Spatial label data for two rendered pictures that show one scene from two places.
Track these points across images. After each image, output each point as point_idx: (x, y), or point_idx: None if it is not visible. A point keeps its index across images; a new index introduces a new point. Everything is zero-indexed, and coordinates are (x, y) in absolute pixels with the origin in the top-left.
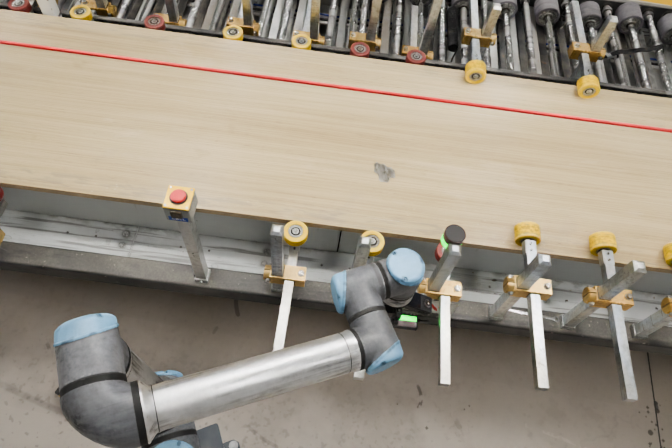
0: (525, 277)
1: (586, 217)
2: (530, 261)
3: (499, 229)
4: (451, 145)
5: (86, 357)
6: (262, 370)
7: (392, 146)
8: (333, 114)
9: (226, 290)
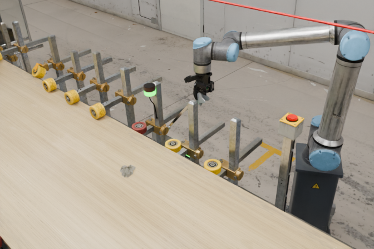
0: (129, 85)
1: (57, 112)
2: (113, 100)
3: (103, 124)
4: (67, 167)
5: (354, 26)
6: (284, 29)
7: (103, 183)
8: (116, 224)
9: (266, 200)
